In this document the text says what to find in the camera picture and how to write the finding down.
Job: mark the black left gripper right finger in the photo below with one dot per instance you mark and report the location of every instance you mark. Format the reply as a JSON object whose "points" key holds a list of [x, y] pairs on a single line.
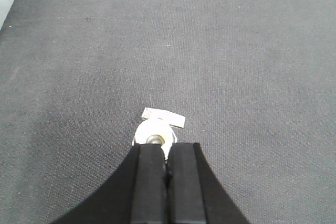
{"points": [[195, 193]]}

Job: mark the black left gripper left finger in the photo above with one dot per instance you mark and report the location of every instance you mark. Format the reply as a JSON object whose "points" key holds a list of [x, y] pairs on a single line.
{"points": [[134, 193]]}

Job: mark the small silver valve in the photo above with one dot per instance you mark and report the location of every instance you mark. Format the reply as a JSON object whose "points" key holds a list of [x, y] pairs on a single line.
{"points": [[157, 127]]}

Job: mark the dark grey conveyor belt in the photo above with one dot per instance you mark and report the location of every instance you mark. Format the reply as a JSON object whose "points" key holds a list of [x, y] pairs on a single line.
{"points": [[255, 80]]}

